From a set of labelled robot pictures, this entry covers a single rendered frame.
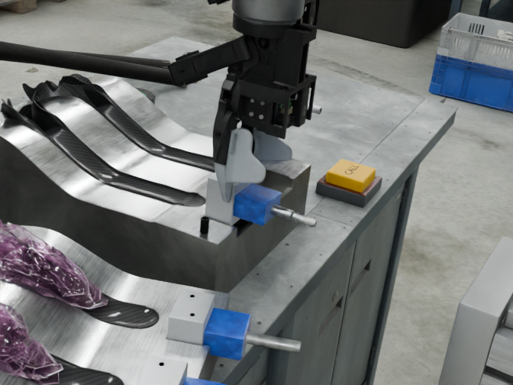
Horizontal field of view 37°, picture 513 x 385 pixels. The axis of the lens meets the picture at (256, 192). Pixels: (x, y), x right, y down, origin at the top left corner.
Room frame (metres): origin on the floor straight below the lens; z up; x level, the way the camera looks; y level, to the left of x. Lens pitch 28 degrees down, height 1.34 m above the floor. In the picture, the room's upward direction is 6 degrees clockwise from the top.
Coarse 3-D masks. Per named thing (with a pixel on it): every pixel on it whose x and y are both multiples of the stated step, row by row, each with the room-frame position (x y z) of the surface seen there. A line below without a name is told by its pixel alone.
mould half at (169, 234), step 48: (144, 96) 1.08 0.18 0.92; (0, 144) 0.86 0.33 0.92; (48, 144) 0.88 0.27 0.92; (96, 144) 0.93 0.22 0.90; (192, 144) 1.00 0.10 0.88; (0, 192) 0.87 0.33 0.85; (48, 192) 0.83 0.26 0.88; (96, 192) 0.83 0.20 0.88; (288, 192) 0.90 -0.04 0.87; (96, 240) 0.80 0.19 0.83; (144, 240) 0.77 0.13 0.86; (192, 240) 0.74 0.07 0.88; (240, 240) 0.78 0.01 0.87
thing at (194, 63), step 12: (216, 48) 0.79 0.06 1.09; (228, 48) 0.78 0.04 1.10; (240, 48) 0.78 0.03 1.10; (180, 60) 0.81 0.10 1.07; (192, 60) 0.80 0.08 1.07; (204, 60) 0.80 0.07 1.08; (216, 60) 0.79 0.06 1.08; (228, 60) 0.78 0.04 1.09; (240, 60) 0.78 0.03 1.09; (180, 72) 0.81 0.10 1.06; (192, 72) 0.80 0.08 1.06; (204, 72) 0.80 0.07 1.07
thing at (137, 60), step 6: (84, 54) 1.42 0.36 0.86; (90, 54) 1.43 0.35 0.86; (96, 54) 1.43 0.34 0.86; (102, 54) 1.44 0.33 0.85; (120, 60) 1.45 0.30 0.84; (126, 60) 1.46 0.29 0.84; (132, 60) 1.47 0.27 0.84; (138, 60) 1.47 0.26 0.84; (144, 60) 1.48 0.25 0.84; (150, 60) 1.49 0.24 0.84; (156, 60) 1.50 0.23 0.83; (162, 60) 1.51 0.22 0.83; (168, 60) 1.52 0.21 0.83; (156, 66) 1.49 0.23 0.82; (162, 66) 1.50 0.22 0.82
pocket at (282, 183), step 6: (270, 174) 0.93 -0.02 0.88; (276, 174) 0.92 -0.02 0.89; (264, 180) 0.93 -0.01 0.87; (270, 180) 0.93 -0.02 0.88; (276, 180) 0.92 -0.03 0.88; (282, 180) 0.92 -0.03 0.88; (288, 180) 0.92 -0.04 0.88; (264, 186) 0.93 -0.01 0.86; (270, 186) 0.93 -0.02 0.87; (276, 186) 0.92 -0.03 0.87; (282, 186) 0.92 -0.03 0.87; (288, 186) 0.92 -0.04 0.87; (282, 192) 0.90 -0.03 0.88
